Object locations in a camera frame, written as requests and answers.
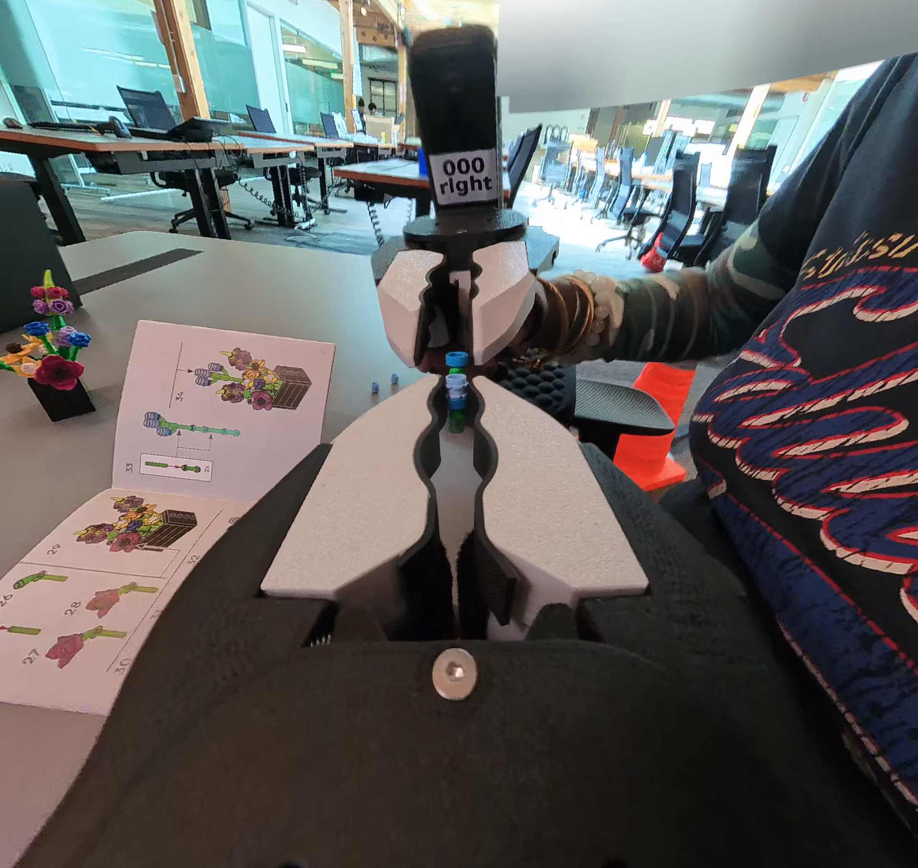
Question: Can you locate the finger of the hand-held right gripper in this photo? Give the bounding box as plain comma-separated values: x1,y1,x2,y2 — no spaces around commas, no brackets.
462,242,543,367
376,248,463,371

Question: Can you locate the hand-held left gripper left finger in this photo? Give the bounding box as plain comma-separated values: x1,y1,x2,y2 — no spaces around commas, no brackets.
263,377,450,637

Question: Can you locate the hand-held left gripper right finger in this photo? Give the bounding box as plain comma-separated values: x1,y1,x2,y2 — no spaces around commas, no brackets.
462,378,649,637

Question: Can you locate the magenta lego flower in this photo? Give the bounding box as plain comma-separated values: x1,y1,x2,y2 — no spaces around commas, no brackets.
36,357,84,391

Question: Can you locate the lego flower bouquet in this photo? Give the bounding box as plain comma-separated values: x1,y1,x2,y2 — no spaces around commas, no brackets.
0,269,97,423

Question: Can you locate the lego instruction booklet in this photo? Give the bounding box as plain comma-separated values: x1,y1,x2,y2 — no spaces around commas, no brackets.
0,319,338,716

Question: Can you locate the person's right hand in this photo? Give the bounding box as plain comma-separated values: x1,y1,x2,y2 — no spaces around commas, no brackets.
510,273,563,367

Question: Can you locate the black rounded pad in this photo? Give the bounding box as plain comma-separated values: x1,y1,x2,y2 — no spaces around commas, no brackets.
495,357,678,460

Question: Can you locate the orange plastic wedge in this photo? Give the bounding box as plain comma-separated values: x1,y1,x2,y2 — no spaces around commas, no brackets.
614,362,698,493

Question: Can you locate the long wooden desk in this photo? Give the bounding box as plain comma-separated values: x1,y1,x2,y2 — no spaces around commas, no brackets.
0,123,367,245

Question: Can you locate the large black block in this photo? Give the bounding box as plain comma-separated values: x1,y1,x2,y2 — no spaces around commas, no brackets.
0,173,68,333

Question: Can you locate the wooden post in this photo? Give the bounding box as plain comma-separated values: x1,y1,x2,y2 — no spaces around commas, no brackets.
144,0,210,123

